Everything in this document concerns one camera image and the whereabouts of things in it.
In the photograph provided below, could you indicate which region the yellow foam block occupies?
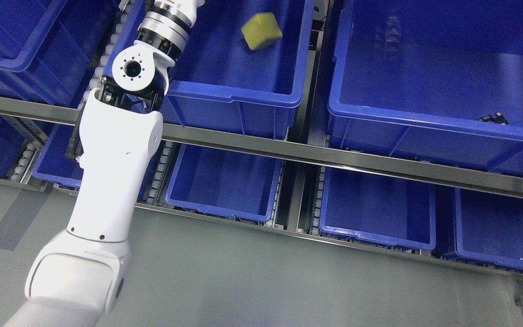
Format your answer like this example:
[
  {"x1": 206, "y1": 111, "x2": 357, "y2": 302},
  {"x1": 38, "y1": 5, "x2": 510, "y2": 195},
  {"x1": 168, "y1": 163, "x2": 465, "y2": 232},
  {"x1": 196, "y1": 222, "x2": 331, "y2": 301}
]
[{"x1": 241, "y1": 12, "x2": 283, "y2": 51}]

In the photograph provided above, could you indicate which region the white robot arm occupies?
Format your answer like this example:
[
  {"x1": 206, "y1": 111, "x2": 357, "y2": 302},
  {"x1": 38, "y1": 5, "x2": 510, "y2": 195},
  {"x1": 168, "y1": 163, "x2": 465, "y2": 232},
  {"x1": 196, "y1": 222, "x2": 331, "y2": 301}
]
[{"x1": 6, "y1": 0, "x2": 205, "y2": 327}]

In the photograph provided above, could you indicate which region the blue bin lower middle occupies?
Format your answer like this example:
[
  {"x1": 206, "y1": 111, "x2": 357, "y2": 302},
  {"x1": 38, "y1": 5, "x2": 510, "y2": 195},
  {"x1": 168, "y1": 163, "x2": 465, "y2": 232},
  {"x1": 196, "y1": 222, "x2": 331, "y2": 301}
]
[{"x1": 165, "y1": 144, "x2": 282, "y2": 223}]

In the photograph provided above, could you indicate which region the steel shelf rack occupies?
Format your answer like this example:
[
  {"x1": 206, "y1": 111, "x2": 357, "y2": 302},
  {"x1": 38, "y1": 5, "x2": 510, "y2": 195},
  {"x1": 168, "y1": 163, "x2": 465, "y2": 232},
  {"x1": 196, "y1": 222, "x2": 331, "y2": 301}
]
[{"x1": 0, "y1": 0, "x2": 523, "y2": 282}]

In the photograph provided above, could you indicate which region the blue bin upper middle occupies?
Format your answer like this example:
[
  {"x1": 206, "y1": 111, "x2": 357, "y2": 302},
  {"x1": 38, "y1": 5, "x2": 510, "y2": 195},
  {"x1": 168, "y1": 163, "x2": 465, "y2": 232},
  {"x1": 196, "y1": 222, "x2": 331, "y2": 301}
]
[{"x1": 104, "y1": 0, "x2": 316, "y2": 139}]

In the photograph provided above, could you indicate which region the blue bin upper right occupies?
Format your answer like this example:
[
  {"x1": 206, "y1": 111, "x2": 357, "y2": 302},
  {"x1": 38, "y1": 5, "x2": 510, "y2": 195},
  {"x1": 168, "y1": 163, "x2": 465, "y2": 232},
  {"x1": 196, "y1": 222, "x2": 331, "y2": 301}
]
[{"x1": 328, "y1": 0, "x2": 523, "y2": 177}]

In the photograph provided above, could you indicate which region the black item in bin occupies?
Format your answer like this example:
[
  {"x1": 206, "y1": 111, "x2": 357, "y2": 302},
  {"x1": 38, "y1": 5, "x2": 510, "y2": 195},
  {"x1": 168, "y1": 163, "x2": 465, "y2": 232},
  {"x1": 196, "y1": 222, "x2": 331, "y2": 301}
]
[{"x1": 477, "y1": 112, "x2": 510, "y2": 125}]

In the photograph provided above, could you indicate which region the blue bin upper left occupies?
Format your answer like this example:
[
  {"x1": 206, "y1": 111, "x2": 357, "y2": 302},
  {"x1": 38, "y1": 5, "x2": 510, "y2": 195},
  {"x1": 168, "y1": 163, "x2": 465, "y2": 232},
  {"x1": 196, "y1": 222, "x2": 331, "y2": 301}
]
[{"x1": 0, "y1": 0, "x2": 119, "y2": 106}]

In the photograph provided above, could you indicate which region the blue bin lower far right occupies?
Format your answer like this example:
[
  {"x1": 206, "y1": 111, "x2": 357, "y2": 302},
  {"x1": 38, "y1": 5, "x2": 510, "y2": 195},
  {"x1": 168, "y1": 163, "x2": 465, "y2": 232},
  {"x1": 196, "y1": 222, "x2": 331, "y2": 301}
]
[{"x1": 436, "y1": 187, "x2": 523, "y2": 273}]

